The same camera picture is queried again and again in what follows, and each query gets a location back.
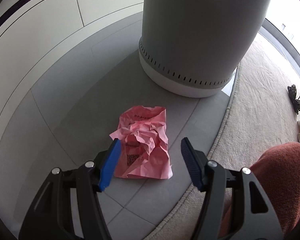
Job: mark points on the pink paper bag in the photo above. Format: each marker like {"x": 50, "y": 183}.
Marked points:
{"x": 150, "y": 142}

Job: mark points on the person's left leg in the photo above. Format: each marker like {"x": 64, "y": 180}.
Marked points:
{"x": 285, "y": 180}

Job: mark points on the beige rug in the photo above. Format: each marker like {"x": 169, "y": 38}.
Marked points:
{"x": 260, "y": 105}

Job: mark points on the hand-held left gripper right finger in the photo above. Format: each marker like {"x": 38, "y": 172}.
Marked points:
{"x": 190, "y": 162}

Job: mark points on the grey cylindrical trash bin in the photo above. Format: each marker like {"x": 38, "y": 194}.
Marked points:
{"x": 202, "y": 30}

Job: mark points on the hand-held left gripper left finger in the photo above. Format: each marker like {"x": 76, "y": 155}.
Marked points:
{"x": 112, "y": 162}

